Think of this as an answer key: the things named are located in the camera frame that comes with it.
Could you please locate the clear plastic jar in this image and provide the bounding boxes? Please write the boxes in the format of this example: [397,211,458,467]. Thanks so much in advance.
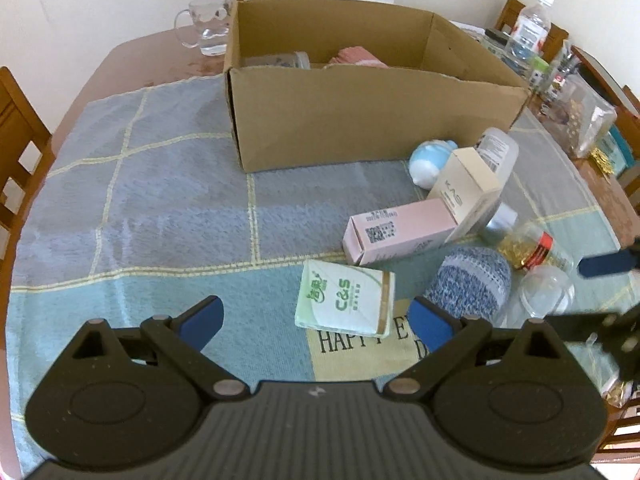
[500,265,576,331]

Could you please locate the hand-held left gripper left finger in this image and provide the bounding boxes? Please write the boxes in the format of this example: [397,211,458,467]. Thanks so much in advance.
[52,295,250,403]

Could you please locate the checked grey teal towel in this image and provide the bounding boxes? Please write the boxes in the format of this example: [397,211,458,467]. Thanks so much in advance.
[10,77,640,476]

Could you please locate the blue and white toy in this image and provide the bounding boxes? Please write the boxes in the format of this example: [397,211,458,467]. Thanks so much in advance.
[409,139,460,188]

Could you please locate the pink carton box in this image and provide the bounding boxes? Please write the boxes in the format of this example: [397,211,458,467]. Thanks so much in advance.
[342,197,458,267]

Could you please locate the pink knitted sock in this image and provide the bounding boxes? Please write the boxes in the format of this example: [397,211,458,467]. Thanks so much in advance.
[322,46,391,70]

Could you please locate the clear glass mug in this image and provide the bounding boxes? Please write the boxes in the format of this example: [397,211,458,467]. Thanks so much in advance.
[174,0,238,57]

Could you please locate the blue grey knitted sock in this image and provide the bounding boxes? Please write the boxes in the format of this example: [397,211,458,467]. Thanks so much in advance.
[422,246,512,321]

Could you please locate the gold capsule bottle red label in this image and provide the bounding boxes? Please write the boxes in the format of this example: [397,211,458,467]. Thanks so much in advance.
[480,202,576,273]

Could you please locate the cardboard box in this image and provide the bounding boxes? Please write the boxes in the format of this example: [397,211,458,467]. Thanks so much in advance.
[223,0,532,173]

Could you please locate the cream carton box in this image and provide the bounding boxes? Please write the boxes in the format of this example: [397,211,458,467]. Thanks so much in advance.
[426,146,505,246]

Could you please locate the small green capped bottle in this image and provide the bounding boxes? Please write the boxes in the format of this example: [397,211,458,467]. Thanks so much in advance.
[527,56,551,91]

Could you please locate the translucent white bottle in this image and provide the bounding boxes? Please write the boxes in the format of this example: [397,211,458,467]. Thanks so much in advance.
[472,127,520,186]

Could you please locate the clear plastic bag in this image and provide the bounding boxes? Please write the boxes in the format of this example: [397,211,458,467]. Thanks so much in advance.
[552,72,618,160]

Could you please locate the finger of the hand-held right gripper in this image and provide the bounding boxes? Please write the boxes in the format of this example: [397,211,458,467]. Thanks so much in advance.
[544,305,640,382]
[580,247,640,279]

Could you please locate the green white tissue packet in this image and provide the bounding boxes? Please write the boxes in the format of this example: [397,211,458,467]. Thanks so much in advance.
[295,259,397,338]

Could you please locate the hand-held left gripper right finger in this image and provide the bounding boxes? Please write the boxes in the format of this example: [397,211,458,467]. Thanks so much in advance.
[382,296,577,403]

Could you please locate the clear jar dark contents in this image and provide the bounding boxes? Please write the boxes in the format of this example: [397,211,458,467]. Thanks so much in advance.
[242,51,311,70]

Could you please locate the gold ornament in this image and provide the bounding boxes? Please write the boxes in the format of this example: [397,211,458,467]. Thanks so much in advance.
[587,147,618,176]

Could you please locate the dark lidded jar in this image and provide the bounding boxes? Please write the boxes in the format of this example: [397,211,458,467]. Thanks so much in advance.
[482,29,511,56]

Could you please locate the clear plastic water bottle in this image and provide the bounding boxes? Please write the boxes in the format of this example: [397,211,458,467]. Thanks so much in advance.
[505,0,552,68]

